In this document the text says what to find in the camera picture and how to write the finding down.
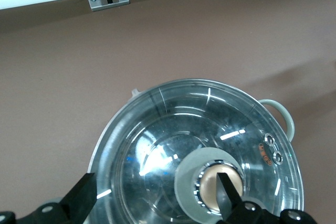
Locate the steel pot with grey handles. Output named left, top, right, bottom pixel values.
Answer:
left=88, top=87, right=296, bottom=224

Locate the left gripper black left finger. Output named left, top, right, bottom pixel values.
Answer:
left=0, top=173, right=97, bottom=224

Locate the glass pot lid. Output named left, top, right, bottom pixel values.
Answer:
left=88, top=78, right=305, bottom=224

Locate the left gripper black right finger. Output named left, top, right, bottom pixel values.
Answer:
left=216, top=173, right=317, bottom=224

